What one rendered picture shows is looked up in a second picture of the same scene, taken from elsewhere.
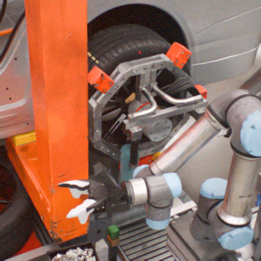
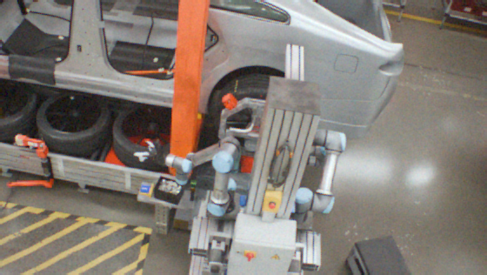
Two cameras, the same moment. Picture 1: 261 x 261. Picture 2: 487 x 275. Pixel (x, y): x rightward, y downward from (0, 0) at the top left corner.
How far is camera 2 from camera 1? 2.11 m
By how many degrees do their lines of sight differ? 23
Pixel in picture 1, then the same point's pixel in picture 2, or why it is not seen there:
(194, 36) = not seen: hidden behind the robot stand
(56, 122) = (176, 114)
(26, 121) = not seen: hidden behind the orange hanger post
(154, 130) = (249, 143)
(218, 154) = (336, 185)
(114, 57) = (243, 93)
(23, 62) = not seen: hidden behind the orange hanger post
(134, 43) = (259, 90)
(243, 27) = (352, 109)
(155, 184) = (177, 161)
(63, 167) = (177, 137)
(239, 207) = (216, 193)
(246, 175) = (217, 179)
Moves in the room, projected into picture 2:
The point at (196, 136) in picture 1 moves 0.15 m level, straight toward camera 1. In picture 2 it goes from (210, 150) to (191, 161)
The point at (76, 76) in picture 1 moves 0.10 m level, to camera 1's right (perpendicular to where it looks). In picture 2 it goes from (190, 97) to (201, 103)
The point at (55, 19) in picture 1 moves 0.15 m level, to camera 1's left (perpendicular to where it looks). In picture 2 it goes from (182, 68) to (164, 57)
